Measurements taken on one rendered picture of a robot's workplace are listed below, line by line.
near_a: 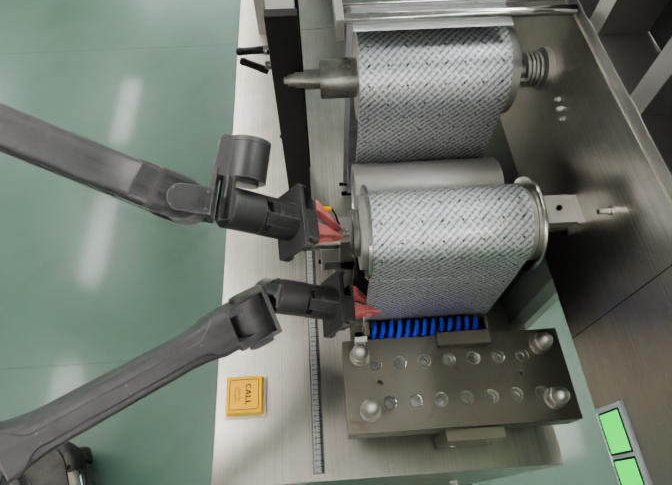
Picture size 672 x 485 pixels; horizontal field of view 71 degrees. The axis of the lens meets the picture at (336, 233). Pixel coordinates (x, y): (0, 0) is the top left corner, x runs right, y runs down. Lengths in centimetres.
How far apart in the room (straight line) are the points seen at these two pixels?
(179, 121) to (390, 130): 202
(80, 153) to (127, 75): 245
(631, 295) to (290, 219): 46
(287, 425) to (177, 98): 219
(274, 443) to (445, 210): 56
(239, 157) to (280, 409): 55
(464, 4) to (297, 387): 75
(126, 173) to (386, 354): 53
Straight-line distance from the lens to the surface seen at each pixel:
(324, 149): 129
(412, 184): 82
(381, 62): 76
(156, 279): 222
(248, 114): 140
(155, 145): 266
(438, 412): 88
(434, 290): 81
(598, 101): 77
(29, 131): 70
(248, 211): 63
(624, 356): 75
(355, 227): 70
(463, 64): 79
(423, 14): 76
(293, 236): 68
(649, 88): 70
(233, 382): 100
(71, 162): 67
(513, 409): 92
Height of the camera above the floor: 188
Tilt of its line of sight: 59 degrees down
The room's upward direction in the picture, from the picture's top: straight up
